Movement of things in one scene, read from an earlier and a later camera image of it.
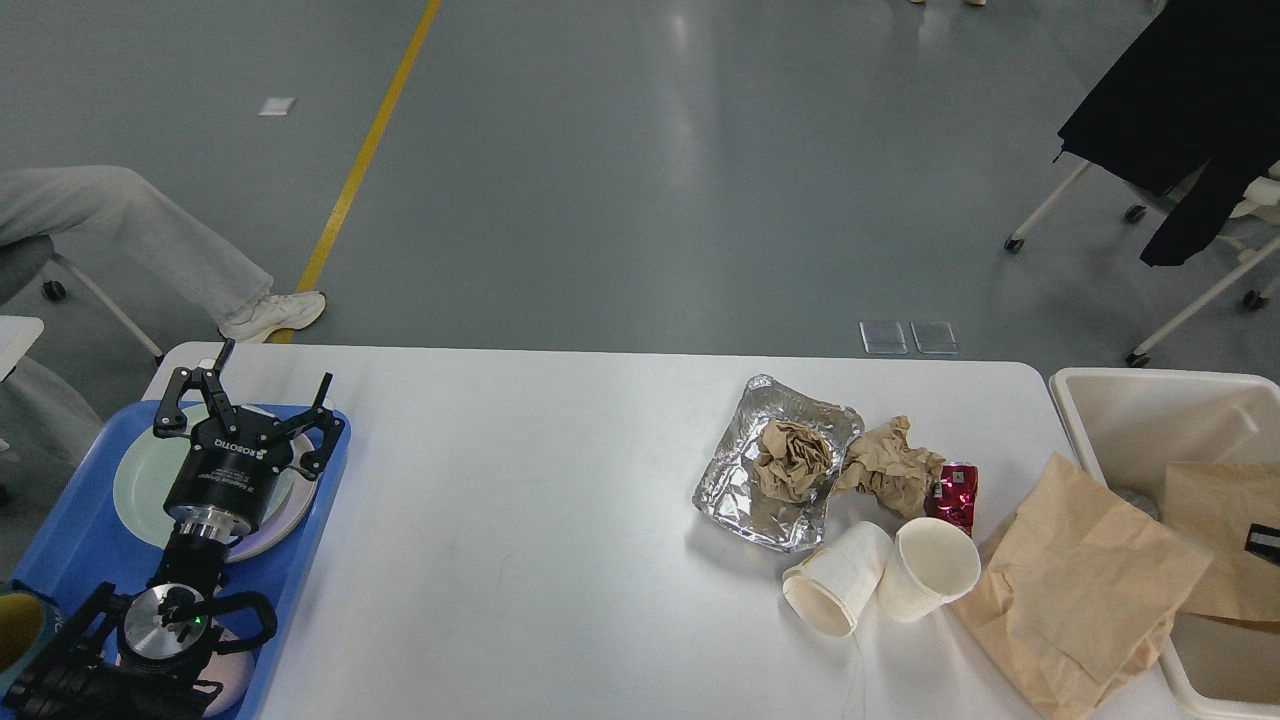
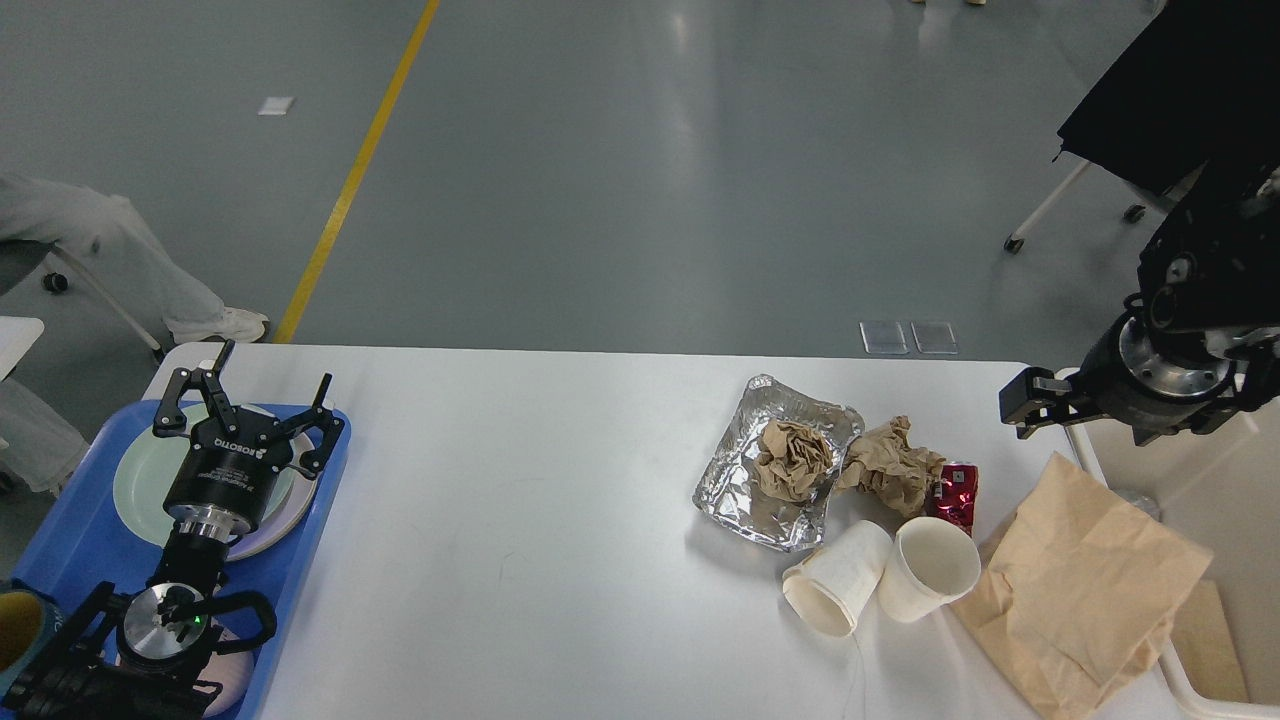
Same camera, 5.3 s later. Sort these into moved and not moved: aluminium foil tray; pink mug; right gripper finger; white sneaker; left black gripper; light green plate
Moved: white sneaker; right gripper finger
Not moved: left black gripper; light green plate; aluminium foil tray; pink mug
